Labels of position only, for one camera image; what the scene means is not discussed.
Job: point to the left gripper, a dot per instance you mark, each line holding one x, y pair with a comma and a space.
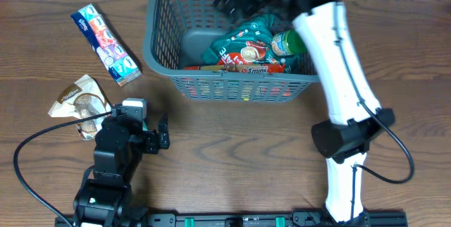
150, 137

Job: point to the green lidded jar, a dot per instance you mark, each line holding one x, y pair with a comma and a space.
287, 43

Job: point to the green coffee bag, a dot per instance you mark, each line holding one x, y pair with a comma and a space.
249, 43

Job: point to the orange spaghetti pack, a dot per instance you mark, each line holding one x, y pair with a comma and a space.
258, 68

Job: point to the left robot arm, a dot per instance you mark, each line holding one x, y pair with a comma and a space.
105, 195

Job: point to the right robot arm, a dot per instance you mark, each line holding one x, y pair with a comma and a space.
353, 109

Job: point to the Kleenex tissue pack strip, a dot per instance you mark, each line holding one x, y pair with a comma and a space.
116, 60

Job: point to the beige snack pouch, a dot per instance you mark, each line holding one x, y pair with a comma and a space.
82, 99

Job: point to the grey plastic basket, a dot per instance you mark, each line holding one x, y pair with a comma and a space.
178, 32

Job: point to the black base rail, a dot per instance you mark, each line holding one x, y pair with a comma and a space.
295, 219

